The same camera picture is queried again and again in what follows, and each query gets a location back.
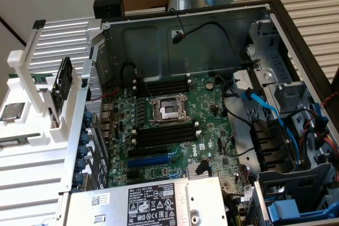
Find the light grey metal disk bay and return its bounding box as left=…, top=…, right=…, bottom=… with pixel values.
left=246, top=19, right=316, bottom=115

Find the metal CPU socket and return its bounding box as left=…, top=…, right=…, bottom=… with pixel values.
left=148, top=93, right=192, bottom=126

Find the silver power supply unit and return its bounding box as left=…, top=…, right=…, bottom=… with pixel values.
left=62, top=177, right=228, bottom=226

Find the green motherboard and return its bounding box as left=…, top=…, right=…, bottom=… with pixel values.
left=102, top=74, right=259, bottom=192

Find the blue flat wire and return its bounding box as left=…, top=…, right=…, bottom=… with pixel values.
left=238, top=88, right=302, bottom=168

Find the open grey PC case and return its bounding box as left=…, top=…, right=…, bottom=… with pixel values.
left=57, top=0, right=339, bottom=226

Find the long black expansion slot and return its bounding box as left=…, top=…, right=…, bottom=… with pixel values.
left=128, top=145, right=169, bottom=158

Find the thin red wire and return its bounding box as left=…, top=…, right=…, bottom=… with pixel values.
left=87, top=87, right=120, bottom=103

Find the long blue expansion slot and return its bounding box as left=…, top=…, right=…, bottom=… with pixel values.
left=127, top=155, right=172, bottom=169

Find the black hard disk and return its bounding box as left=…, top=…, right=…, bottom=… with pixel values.
left=51, top=56, right=74, bottom=102

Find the dark grey disk bay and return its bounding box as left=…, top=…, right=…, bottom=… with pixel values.
left=256, top=162, right=339, bottom=226

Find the silver finned heatsink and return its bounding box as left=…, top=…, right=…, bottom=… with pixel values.
left=187, top=162, right=210, bottom=178

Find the red and yellow wire bundle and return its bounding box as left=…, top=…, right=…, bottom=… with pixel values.
left=314, top=122, right=339, bottom=158

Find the black plastic card guide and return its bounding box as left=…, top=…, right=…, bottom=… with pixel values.
left=250, top=119, right=293, bottom=171

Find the blue plastic latch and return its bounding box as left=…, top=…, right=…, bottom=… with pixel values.
left=267, top=199, right=339, bottom=223

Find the graphics card with metal bracket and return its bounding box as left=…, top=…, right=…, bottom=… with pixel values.
left=45, top=88, right=64, bottom=129

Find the silver CPU chip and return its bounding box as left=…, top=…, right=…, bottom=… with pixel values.
left=0, top=102, right=26, bottom=121

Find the short looped black wire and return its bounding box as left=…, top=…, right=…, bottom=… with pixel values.
left=120, top=62, right=140, bottom=87

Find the red and black twisted wire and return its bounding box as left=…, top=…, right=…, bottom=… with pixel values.
left=319, top=91, right=339, bottom=108

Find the thin metal locking lever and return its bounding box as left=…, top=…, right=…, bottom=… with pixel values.
left=136, top=71, right=155, bottom=101

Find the white plastic parts rack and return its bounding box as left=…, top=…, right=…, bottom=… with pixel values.
left=0, top=19, right=83, bottom=158

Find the black wire with plug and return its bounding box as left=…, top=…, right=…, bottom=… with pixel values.
left=169, top=7, right=262, bottom=65

